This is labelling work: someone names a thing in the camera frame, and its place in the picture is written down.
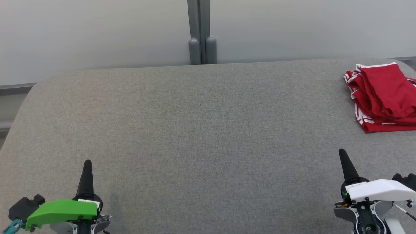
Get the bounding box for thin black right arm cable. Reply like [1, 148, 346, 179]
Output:
[392, 203, 416, 221]

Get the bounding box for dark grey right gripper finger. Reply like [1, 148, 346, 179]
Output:
[338, 149, 360, 182]

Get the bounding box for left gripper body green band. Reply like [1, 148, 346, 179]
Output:
[25, 192, 103, 232]

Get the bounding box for grey skirting rail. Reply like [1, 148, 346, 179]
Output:
[0, 83, 37, 130]

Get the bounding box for red shorts with white stripe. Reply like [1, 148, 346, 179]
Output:
[356, 62, 416, 121]

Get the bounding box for grey fabric sofa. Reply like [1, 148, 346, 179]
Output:
[0, 58, 416, 234]

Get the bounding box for grey vertical partition frame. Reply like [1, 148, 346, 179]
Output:
[187, 0, 210, 64]

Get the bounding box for red and white basketball jersey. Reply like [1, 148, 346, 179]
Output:
[344, 70, 416, 133]

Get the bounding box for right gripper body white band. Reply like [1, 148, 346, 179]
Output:
[340, 177, 416, 204]

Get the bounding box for teal left cable connector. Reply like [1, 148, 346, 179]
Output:
[0, 218, 24, 234]

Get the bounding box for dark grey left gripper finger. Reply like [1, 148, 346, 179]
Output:
[76, 159, 95, 195]

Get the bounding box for grey cylindrical partition post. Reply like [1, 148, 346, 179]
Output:
[206, 37, 217, 64]
[189, 38, 202, 65]

